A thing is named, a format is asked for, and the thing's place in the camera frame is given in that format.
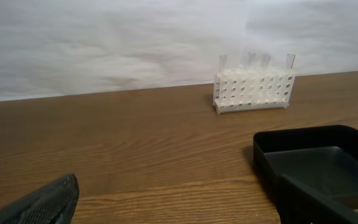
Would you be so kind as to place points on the white test tube rack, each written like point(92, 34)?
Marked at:
point(253, 93)

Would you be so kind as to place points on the clear test tube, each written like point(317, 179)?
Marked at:
point(222, 63)
point(251, 59)
point(265, 61)
point(290, 61)

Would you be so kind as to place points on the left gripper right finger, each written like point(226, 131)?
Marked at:
point(306, 205)

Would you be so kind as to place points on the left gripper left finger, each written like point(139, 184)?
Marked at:
point(42, 205)

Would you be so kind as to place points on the black tray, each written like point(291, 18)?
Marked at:
point(306, 165)

